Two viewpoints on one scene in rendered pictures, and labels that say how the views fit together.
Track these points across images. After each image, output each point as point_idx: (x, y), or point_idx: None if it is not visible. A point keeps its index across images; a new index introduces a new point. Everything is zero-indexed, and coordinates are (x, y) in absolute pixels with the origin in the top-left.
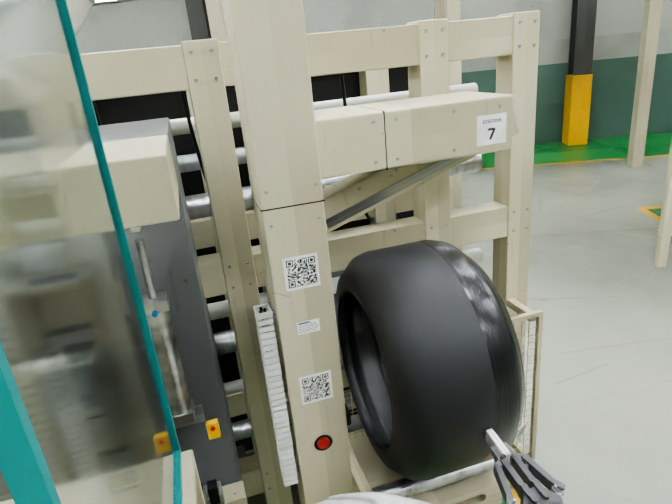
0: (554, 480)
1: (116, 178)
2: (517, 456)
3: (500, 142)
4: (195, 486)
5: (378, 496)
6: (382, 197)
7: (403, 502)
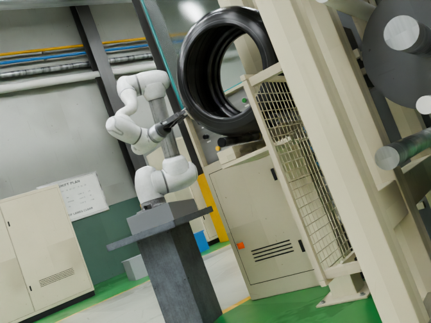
0: (165, 120)
1: None
2: (179, 112)
3: None
4: (238, 86)
5: (153, 70)
6: None
7: (149, 70)
